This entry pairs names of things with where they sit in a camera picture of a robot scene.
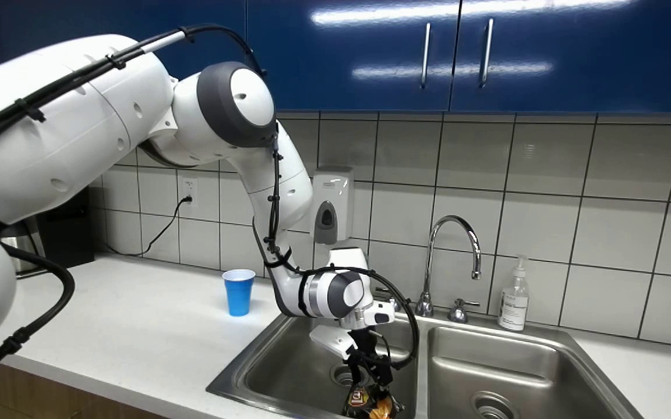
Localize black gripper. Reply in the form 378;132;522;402
345;328;393;388

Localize black chip packet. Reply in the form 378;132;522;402
342;388;398;419

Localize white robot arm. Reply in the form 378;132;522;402
0;34;396;398

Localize stainless steel double sink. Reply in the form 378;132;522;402
208;318;644;419

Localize chrome gooseneck faucet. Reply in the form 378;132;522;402
412;214;482;325

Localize clear soap pump bottle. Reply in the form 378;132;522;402
500;257;530;331

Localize blue plastic cup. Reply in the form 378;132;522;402
221;268;257;318

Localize blue upper cabinets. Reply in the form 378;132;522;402
0;0;671;115

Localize black coffee maker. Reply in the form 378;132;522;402
6;191;96;268

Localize white wall soap dispenser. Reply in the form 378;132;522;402
313;172;354;246

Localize black power cord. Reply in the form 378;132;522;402
101;193;197;260

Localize white wall outlet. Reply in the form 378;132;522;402
179;179;197;203

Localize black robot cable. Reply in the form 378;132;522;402
0;23;421;419

